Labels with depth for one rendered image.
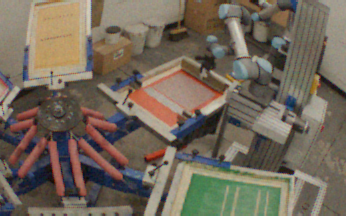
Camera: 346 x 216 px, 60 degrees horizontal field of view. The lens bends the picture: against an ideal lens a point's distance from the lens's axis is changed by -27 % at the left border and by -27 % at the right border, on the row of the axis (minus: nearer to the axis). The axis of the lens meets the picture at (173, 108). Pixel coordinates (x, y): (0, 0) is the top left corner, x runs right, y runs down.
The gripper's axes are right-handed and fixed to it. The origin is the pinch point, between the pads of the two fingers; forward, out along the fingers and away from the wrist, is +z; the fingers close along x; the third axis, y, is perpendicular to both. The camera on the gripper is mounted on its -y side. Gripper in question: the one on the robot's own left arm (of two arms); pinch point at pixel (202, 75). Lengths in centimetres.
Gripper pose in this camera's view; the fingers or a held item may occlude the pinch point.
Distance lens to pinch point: 293.6
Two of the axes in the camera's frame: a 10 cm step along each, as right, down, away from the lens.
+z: -1.4, 7.8, 6.0
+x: 6.6, -3.8, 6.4
